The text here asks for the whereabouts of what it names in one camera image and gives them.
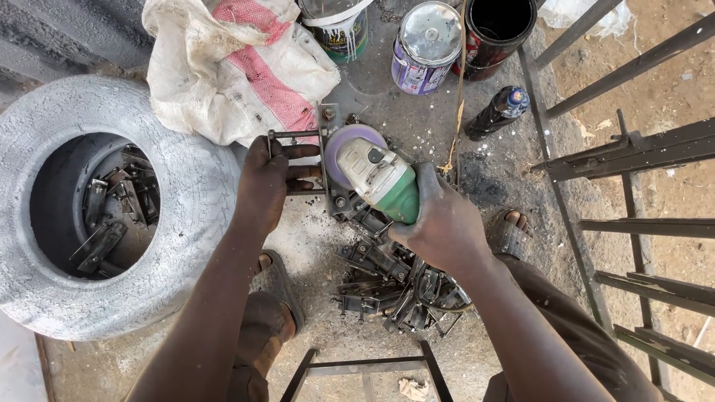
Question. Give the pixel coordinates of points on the white painted tyre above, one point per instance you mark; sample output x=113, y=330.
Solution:
x=106, y=212

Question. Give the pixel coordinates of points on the thin wooden stick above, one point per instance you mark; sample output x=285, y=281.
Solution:
x=459, y=89

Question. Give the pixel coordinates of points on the green angle grinder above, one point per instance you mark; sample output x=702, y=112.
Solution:
x=374, y=173

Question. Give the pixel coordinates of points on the person's left sandal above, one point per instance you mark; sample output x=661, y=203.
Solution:
x=276, y=287

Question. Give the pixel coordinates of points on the person's sandal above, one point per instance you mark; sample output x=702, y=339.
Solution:
x=509, y=234
x=276, y=287

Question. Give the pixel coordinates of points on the heap of metal latch brackets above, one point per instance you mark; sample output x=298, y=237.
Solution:
x=391, y=279

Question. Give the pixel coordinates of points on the crumpled paper scrap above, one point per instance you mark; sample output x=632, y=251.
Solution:
x=413, y=389

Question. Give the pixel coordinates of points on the person's left hand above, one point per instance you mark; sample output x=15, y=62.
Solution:
x=262, y=184

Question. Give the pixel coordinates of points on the person's right sandal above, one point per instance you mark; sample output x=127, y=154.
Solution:
x=509, y=234

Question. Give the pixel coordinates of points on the black red open tin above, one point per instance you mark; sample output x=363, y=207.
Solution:
x=491, y=36

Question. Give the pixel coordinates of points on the purple paint tin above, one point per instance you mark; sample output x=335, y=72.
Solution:
x=424, y=47

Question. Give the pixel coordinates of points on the person's right hand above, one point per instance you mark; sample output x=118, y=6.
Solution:
x=441, y=229

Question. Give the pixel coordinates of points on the metal stool frame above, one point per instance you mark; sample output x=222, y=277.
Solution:
x=366, y=368

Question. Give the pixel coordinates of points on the dark plastic bottle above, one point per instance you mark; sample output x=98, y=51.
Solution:
x=497, y=111

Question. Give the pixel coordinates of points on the white red woven sack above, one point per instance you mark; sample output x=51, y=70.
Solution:
x=246, y=67

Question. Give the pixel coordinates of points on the metal door latch bracket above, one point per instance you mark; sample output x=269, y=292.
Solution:
x=313, y=162

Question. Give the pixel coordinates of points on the metal brackets inside tyre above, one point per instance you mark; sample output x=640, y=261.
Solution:
x=114, y=209

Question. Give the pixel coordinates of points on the white plastic bag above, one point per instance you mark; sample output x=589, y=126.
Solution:
x=586, y=14

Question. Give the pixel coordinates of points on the metal gate frame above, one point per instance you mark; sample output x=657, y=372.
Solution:
x=631, y=167

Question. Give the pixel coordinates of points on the white green paint bucket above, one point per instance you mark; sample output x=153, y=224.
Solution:
x=338, y=28

